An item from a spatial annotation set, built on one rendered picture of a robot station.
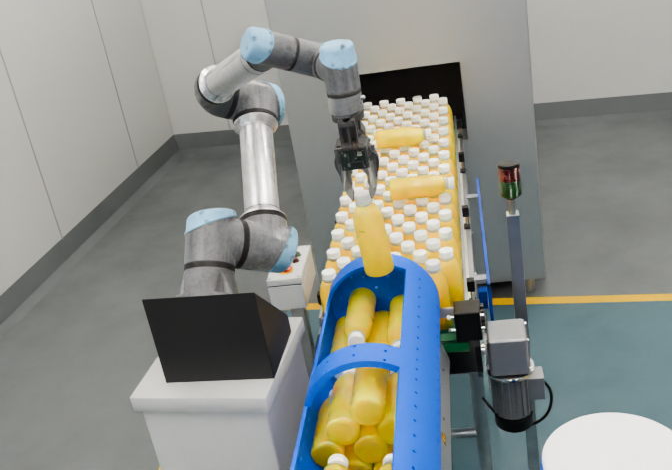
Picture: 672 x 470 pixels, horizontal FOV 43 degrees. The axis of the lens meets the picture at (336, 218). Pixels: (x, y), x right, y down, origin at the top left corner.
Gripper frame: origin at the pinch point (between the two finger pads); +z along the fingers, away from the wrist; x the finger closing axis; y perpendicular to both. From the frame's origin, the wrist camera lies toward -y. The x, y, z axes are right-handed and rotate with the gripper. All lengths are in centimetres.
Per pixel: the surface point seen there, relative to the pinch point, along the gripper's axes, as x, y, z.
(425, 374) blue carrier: 11.4, 32.5, 28.0
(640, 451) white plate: 51, 44, 41
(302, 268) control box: -25, -32, 35
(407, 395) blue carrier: 8, 44, 25
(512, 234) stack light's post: 35, -52, 41
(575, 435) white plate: 40, 38, 41
